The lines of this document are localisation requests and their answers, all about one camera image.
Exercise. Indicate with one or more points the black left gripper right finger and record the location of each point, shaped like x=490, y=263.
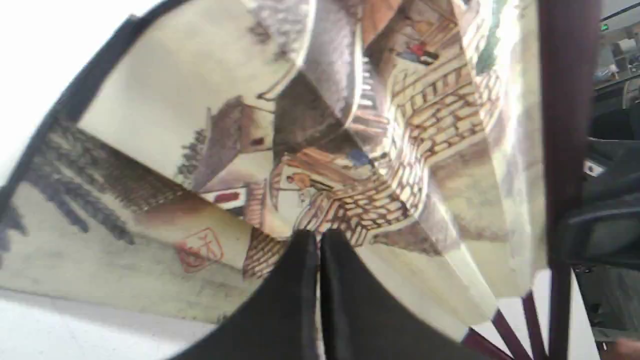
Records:
x=361, y=320

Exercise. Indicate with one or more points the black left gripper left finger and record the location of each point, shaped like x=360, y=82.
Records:
x=278, y=321

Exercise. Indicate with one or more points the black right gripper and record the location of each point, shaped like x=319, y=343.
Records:
x=604, y=230

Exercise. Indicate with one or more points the painted paper folding fan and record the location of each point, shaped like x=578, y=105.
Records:
x=444, y=138

